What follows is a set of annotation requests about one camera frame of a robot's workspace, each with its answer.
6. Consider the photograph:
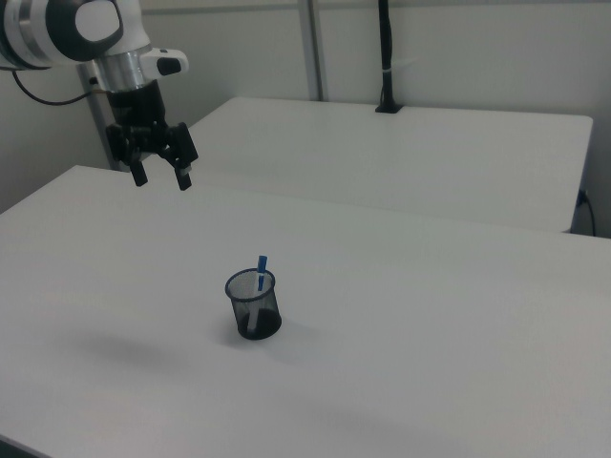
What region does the grey wall partition post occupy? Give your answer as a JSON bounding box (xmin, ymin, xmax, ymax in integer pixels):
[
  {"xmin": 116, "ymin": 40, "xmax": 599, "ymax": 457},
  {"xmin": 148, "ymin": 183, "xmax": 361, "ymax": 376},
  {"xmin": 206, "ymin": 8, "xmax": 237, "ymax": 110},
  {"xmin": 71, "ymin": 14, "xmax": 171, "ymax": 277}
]
[{"xmin": 297, "ymin": 0, "xmax": 330, "ymax": 102}]

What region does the black mesh pen cup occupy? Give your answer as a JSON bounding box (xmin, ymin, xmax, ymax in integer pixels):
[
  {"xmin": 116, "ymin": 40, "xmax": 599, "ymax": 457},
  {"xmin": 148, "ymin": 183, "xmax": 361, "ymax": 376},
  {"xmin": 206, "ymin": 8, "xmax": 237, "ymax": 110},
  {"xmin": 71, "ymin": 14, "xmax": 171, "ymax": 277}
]
[{"xmin": 224, "ymin": 268, "xmax": 284, "ymax": 341}]

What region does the black cable at table side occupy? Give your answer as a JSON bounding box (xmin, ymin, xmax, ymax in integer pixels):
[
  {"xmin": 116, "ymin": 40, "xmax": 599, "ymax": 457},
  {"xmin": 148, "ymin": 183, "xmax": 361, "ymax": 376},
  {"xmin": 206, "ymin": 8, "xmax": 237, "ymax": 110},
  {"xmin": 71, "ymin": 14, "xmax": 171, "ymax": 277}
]
[{"xmin": 578, "ymin": 189, "xmax": 598, "ymax": 237}]

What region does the black clamped camera pole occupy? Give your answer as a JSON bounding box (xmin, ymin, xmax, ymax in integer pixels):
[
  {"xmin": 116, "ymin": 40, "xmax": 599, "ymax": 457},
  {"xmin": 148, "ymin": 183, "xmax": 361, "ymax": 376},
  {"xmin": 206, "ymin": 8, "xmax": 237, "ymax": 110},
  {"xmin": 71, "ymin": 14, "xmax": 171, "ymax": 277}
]
[{"xmin": 374, "ymin": 0, "xmax": 403, "ymax": 115}]

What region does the white back table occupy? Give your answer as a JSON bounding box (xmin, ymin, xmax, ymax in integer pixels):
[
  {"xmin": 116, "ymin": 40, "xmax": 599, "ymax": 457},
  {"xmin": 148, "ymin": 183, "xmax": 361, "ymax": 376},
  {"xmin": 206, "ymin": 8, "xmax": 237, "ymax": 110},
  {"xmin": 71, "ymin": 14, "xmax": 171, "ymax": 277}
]
[{"xmin": 188, "ymin": 96, "xmax": 595, "ymax": 234}]

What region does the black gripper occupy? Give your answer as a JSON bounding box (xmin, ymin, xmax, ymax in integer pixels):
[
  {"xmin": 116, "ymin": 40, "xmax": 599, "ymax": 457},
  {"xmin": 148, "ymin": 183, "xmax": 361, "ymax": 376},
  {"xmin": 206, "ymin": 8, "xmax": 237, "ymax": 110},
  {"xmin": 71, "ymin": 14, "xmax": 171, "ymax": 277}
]
[{"xmin": 104, "ymin": 78, "xmax": 200, "ymax": 192}]

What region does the blue capped white marker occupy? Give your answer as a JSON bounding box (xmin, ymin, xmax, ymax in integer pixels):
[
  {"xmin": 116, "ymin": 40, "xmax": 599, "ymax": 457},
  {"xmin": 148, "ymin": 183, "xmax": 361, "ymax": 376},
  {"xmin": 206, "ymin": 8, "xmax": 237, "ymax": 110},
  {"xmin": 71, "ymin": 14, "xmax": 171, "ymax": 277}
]
[{"xmin": 245, "ymin": 255, "xmax": 269, "ymax": 333}]

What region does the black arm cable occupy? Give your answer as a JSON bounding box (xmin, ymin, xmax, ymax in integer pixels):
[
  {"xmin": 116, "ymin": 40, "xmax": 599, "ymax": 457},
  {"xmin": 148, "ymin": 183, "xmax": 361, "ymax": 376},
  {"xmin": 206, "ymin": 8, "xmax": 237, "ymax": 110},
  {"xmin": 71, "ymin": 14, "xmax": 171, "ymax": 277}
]
[{"xmin": 11, "ymin": 70, "xmax": 107, "ymax": 106}]

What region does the grey metal post behind arm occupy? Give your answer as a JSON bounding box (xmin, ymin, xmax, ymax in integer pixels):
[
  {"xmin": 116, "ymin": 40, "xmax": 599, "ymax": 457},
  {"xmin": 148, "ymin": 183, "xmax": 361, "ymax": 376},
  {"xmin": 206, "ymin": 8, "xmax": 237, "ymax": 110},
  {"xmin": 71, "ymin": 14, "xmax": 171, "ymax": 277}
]
[{"xmin": 76, "ymin": 61, "xmax": 120, "ymax": 171}]

